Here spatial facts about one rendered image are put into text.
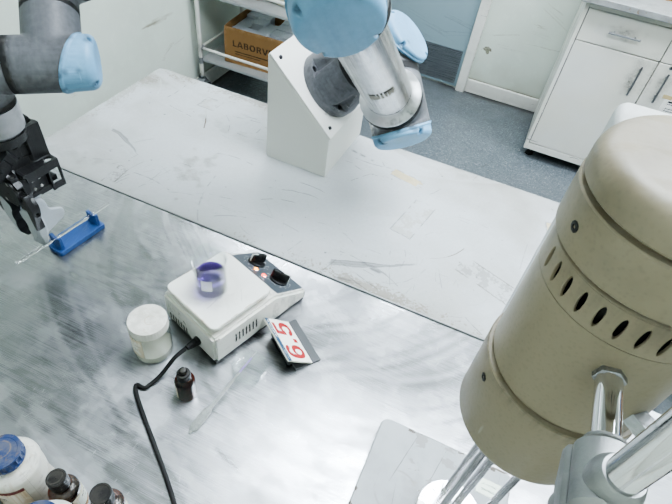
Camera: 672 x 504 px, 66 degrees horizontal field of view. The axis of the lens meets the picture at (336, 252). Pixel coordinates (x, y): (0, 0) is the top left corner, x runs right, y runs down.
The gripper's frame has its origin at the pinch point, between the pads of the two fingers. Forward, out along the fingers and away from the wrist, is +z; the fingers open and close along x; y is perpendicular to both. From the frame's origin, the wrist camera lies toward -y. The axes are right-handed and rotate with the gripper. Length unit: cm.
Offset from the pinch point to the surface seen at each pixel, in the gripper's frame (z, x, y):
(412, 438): 6, -70, 8
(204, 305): -2.0, -34.3, 4.6
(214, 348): 2.3, -38.5, 1.5
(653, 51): 28, -85, 250
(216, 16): 63, 135, 201
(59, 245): 4.6, -0.9, 3.4
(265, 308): 0.9, -40.9, 11.2
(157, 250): 6.9, -13.6, 14.0
